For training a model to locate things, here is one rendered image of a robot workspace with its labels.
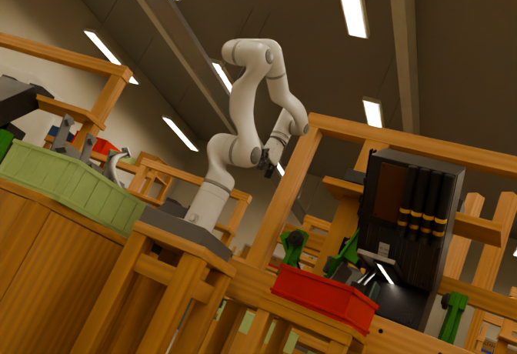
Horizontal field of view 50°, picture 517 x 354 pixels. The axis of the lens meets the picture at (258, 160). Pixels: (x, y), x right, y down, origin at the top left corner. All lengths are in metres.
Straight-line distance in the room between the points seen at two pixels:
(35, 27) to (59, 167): 8.00
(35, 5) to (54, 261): 8.10
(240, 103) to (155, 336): 0.92
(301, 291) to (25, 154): 1.23
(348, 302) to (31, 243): 1.16
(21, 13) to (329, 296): 8.59
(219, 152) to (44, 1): 8.20
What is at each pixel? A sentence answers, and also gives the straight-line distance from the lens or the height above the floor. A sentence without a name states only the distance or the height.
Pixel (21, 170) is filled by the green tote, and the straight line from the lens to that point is 2.40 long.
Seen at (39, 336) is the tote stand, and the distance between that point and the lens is 2.38.
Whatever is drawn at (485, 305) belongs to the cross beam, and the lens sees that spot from 2.88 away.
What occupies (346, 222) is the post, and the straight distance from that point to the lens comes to 2.99.
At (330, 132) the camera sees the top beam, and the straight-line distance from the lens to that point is 3.27.
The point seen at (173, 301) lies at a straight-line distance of 1.98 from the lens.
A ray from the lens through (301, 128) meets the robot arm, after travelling 2.47.
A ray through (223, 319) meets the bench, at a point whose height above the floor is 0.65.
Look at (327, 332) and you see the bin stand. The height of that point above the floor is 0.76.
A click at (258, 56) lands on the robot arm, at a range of 2.16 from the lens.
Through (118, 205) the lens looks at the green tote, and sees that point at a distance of 2.40.
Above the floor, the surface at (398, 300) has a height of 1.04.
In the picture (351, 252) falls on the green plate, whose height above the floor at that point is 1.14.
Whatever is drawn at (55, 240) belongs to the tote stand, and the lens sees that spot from 2.27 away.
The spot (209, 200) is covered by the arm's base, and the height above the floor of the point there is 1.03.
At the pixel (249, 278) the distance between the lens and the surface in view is 2.39.
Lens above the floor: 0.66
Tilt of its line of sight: 16 degrees up
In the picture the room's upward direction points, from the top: 25 degrees clockwise
